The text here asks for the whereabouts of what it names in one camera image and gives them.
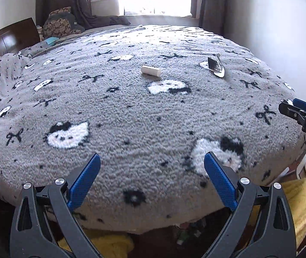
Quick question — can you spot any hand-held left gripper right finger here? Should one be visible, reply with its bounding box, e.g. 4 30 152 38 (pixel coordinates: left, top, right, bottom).
203 151 296 258

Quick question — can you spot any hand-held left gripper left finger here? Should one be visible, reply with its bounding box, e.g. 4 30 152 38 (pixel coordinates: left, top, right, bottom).
9 153 102 258

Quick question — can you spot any yellow fluffy cloth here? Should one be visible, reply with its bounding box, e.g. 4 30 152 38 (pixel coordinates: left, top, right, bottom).
59 177 306 258

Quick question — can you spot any grey printed fleece blanket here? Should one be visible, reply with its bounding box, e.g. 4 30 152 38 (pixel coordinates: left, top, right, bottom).
0 25 306 234

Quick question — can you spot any white cylindrical tube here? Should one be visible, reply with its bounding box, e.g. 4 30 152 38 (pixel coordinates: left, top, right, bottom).
141 65 161 78

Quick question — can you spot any grey bow print duvet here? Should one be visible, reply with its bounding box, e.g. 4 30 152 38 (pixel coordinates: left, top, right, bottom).
0 51 51 156

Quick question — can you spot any dark patterned pillow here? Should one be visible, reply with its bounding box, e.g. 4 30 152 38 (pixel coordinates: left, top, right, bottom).
42 6 86 38

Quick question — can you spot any brown wooden headboard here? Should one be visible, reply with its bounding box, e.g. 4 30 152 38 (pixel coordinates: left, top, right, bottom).
0 17 41 66

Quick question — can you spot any white storage box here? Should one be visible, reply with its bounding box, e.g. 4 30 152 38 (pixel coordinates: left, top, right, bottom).
91 0 120 17

